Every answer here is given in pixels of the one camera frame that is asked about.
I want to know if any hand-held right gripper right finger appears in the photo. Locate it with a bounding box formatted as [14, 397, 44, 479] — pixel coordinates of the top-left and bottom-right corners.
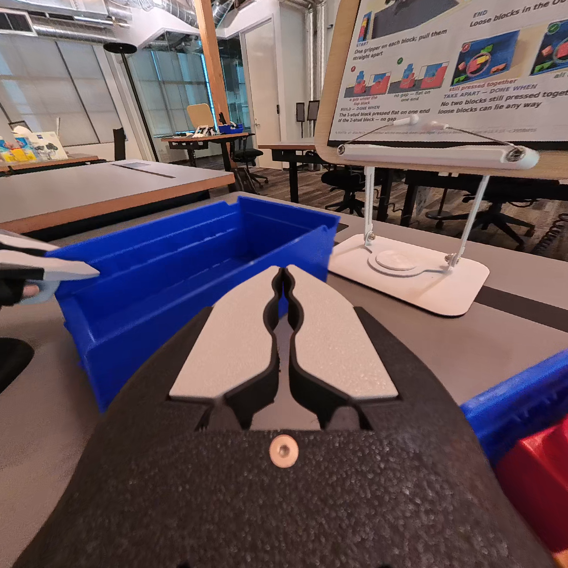
[283, 265, 398, 427]

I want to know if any black office chair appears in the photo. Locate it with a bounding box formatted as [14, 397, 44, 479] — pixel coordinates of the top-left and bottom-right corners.
[233, 135, 269, 189]
[426, 204, 535, 249]
[320, 169, 369, 218]

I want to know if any blue bin with block pile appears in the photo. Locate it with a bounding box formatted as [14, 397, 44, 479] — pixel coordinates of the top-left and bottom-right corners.
[46, 195, 341, 413]

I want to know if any wooden post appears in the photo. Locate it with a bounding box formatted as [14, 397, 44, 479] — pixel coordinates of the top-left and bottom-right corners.
[194, 0, 232, 169]

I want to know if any instruction sheet on white stand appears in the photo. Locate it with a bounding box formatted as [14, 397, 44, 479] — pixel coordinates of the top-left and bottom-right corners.
[314, 0, 568, 317]

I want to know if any blue bin for built steps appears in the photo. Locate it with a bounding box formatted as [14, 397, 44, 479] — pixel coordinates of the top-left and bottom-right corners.
[461, 350, 568, 568]

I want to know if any silver ventilation duct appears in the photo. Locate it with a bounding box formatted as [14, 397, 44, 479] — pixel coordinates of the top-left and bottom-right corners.
[31, 0, 328, 104]

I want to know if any far wooden board stand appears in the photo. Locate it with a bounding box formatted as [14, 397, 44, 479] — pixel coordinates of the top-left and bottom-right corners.
[186, 103, 214, 136]

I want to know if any wooden desk with black legs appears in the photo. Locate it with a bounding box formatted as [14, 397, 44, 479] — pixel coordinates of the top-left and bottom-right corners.
[258, 141, 317, 202]

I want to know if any printed instruction sheet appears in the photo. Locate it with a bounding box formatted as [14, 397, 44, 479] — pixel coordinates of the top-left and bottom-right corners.
[327, 0, 568, 148]

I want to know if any far wooden desk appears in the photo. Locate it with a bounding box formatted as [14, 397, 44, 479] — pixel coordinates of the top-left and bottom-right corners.
[161, 132, 256, 171]

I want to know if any cluster of built block steps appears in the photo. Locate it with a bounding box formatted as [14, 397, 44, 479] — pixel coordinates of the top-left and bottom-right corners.
[495, 417, 568, 568]

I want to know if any black rounded pad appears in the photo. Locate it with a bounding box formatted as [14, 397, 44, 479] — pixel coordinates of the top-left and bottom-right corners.
[0, 338, 35, 393]

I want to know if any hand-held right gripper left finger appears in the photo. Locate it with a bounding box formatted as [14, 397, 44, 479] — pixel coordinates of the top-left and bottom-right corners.
[170, 266, 285, 429]

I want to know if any group of colourful boxes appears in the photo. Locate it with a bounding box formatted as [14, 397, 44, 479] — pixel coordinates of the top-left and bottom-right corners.
[0, 131, 69, 162]

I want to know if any black floor lamp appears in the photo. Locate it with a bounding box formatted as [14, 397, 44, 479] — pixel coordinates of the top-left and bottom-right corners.
[103, 42, 158, 161]

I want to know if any white door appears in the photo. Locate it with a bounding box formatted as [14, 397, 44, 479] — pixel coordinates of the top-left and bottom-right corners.
[243, 18, 281, 145]

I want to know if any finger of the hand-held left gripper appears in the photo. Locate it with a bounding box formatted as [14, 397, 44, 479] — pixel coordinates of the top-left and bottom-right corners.
[0, 249, 101, 282]
[0, 229, 61, 258]

